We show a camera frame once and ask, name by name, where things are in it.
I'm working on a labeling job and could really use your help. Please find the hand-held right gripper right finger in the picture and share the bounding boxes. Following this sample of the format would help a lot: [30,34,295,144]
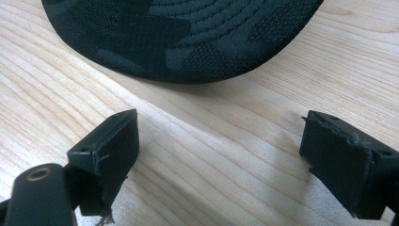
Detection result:
[298,109,399,220]

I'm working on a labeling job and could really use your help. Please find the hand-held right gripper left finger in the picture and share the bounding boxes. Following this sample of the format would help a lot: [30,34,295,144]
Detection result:
[63,108,140,226]

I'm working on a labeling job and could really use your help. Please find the black camouflage cap brim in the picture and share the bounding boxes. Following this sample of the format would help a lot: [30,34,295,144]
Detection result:
[40,0,325,85]

